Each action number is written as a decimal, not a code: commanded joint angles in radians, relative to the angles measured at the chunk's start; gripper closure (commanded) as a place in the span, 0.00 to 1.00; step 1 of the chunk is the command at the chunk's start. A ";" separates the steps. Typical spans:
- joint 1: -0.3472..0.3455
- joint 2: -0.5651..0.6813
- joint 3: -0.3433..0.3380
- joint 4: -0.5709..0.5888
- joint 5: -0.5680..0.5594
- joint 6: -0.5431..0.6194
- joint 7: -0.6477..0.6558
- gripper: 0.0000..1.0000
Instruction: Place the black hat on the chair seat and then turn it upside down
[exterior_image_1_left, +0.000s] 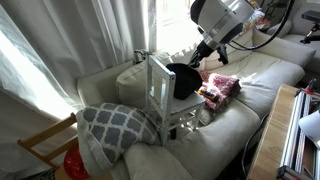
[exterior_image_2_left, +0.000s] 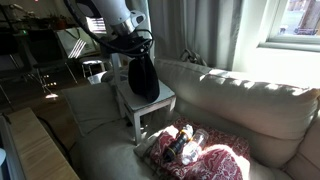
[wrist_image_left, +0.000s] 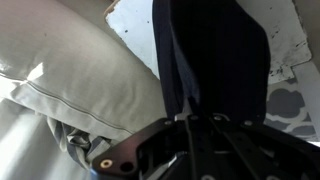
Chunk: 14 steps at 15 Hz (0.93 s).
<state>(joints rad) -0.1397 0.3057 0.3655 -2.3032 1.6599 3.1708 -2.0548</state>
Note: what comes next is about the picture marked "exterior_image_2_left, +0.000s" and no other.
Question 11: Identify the clear plastic bottle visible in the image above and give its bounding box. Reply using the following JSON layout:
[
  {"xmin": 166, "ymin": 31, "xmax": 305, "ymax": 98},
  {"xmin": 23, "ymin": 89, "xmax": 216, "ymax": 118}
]
[{"xmin": 180, "ymin": 128, "xmax": 210, "ymax": 167}]

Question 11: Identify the small white wooden chair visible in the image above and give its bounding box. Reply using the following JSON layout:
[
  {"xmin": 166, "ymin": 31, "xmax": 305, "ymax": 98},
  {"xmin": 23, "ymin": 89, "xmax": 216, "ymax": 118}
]
[{"xmin": 110, "ymin": 52, "xmax": 178, "ymax": 145}]

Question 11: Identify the aluminium rail frame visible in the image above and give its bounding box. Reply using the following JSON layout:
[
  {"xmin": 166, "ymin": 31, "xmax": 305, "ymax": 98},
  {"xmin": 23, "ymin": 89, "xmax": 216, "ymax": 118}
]
[{"xmin": 0, "ymin": 114, "xmax": 18, "ymax": 180}]

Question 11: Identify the large cream back cushion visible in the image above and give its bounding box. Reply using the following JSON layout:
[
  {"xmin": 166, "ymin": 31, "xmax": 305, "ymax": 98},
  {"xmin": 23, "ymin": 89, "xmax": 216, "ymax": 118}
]
[{"xmin": 153, "ymin": 58, "xmax": 320, "ymax": 168}]

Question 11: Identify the red white patterned cloth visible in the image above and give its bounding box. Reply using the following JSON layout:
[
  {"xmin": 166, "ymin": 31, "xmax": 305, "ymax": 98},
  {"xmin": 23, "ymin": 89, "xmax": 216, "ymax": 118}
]
[{"xmin": 148, "ymin": 116, "xmax": 252, "ymax": 180}]

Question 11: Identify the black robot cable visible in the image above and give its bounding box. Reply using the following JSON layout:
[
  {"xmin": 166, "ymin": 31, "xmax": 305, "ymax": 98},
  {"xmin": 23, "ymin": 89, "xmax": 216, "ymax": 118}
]
[{"xmin": 63, "ymin": 0, "xmax": 155, "ymax": 58}]

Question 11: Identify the black hat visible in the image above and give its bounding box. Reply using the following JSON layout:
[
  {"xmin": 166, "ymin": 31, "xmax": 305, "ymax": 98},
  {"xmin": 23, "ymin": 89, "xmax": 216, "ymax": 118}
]
[{"xmin": 127, "ymin": 54, "xmax": 161, "ymax": 103}]

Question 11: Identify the white sheer curtain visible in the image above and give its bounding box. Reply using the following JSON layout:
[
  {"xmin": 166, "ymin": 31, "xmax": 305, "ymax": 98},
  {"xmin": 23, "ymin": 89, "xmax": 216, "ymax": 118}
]
[{"xmin": 124, "ymin": 0, "xmax": 244, "ymax": 72}]

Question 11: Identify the white window frame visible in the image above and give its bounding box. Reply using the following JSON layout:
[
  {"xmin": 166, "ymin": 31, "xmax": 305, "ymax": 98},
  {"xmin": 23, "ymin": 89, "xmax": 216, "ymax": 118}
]
[{"xmin": 258, "ymin": 0, "xmax": 320, "ymax": 53}]

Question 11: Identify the black floor cable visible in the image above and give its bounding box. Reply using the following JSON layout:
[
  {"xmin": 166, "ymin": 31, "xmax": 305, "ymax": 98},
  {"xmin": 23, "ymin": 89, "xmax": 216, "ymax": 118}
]
[{"xmin": 36, "ymin": 115, "xmax": 73, "ymax": 158}]

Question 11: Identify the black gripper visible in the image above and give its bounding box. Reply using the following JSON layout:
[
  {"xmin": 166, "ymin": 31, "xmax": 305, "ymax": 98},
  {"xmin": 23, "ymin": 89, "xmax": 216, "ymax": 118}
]
[{"xmin": 111, "ymin": 33, "xmax": 153, "ymax": 58}]

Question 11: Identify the black orange bottle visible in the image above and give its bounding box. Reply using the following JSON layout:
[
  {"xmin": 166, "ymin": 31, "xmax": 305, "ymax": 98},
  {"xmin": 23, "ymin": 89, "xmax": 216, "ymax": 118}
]
[{"xmin": 163, "ymin": 129, "xmax": 191, "ymax": 163}]

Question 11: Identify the white lamp shade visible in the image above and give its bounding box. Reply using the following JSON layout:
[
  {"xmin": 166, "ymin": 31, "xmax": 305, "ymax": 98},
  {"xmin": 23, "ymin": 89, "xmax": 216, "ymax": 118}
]
[{"xmin": 0, "ymin": 148, "xmax": 8, "ymax": 167}]

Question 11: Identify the grey bag behind sofa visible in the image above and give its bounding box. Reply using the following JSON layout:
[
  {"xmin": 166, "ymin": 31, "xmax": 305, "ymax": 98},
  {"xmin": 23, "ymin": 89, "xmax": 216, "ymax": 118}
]
[{"xmin": 179, "ymin": 48, "xmax": 208, "ymax": 67}]

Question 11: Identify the black office chair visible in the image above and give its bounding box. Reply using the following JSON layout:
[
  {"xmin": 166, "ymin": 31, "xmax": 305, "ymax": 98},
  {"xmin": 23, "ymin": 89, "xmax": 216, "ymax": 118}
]
[{"xmin": 0, "ymin": 29, "xmax": 78, "ymax": 86}]

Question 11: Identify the cream fabric sofa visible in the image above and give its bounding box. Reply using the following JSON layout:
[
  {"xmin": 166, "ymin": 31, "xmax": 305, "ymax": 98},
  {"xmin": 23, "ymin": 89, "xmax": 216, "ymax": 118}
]
[{"xmin": 61, "ymin": 58, "xmax": 320, "ymax": 180}]

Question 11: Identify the light wooden table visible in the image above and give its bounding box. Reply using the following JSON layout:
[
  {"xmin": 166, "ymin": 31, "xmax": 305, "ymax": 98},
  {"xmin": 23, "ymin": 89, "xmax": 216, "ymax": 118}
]
[{"xmin": 6, "ymin": 107, "xmax": 80, "ymax": 180}]

